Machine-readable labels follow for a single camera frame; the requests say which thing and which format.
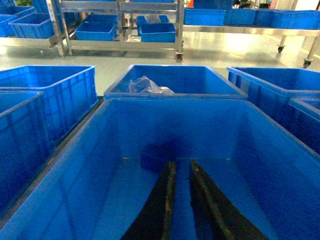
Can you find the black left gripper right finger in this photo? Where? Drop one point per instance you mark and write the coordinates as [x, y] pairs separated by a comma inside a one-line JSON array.
[[215, 216]]

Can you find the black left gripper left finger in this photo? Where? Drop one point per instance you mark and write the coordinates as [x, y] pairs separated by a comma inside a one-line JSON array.
[[154, 221]]

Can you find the large blue bin front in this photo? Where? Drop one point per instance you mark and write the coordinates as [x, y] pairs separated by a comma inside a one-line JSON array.
[[102, 178]]

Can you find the blue bin right front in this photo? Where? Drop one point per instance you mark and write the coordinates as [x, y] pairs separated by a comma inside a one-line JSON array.
[[305, 121]]

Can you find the blue bin right rear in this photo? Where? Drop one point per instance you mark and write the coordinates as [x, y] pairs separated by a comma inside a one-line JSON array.
[[271, 88]]

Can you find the blue bin with plastic bag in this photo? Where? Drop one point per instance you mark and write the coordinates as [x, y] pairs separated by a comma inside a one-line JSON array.
[[187, 82]]

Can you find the blue bin left front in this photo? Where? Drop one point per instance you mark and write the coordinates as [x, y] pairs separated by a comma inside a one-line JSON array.
[[24, 142]]

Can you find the blue bin left rear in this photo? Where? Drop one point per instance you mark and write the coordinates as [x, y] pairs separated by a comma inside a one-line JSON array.
[[69, 92]]

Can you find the steel shelf cart background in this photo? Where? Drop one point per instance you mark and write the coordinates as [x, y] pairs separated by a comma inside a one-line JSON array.
[[124, 10]]

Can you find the clear plastic bag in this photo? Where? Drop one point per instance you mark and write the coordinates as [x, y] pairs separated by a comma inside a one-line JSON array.
[[144, 85]]

